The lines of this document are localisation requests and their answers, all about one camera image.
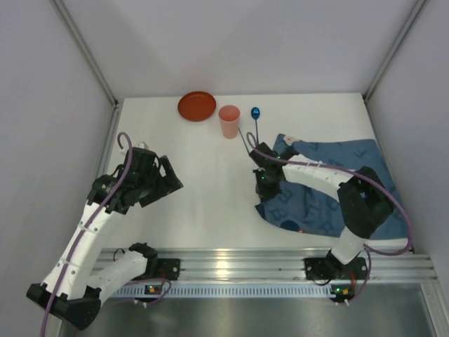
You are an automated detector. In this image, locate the orange-red plate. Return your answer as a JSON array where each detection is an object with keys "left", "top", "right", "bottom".
[{"left": 177, "top": 91, "right": 217, "bottom": 122}]

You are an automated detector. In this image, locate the aluminium mounting rail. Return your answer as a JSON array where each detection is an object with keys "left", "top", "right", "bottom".
[{"left": 94, "top": 246, "right": 438, "bottom": 282}]

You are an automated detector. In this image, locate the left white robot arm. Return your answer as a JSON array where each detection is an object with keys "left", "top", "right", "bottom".
[{"left": 27, "top": 147, "right": 183, "bottom": 330}]

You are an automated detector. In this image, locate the right corner frame post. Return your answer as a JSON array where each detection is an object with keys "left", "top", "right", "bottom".
[{"left": 362, "top": 0, "right": 429, "bottom": 105}]

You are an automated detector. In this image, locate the blue metallic spoon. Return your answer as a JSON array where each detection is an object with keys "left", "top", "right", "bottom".
[{"left": 250, "top": 107, "right": 260, "bottom": 145}]

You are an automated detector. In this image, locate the blue metallic fork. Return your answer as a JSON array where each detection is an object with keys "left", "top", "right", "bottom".
[{"left": 239, "top": 128, "right": 252, "bottom": 155}]

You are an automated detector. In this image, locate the corner frame post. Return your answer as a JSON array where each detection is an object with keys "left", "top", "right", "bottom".
[
  {"left": 362, "top": 0, "right": 429, "bottom": 105},
  {"left": 49, "top": 0, "right": 119, "bottom": 108}
]

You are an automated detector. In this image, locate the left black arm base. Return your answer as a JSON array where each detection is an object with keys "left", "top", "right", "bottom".
[{"left": 154, "top": 258, "right": 181, "bottom": 281}]

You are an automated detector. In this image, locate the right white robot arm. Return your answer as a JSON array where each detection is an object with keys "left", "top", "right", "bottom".
[{"left": 249, "top": 143, "right": 394, "bottom": 281}]

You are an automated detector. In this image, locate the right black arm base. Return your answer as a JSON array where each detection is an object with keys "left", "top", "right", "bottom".
[{"left": 304, "top": 257, "right": 368, "bottom": 281}]

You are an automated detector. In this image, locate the left corner frame post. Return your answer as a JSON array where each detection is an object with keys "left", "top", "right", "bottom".
[{"left": 49, "top": 0, "right": 119, "bottom": 108}]

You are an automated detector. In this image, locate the blue lettered placemat cloth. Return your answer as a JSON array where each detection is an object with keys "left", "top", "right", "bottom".
[{"left": 255, "top": 133, "right": 401, "bottom": 237}]

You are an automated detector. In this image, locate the perforated cable duct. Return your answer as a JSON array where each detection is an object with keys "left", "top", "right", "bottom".
[{"left": 112, "top": 283, "right": 354, "bottom": 299}]

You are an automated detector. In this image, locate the pink plastic cup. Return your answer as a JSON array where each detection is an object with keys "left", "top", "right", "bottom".
[{"left": 218, "top": 105, "right": 241, "bottom": 139}]

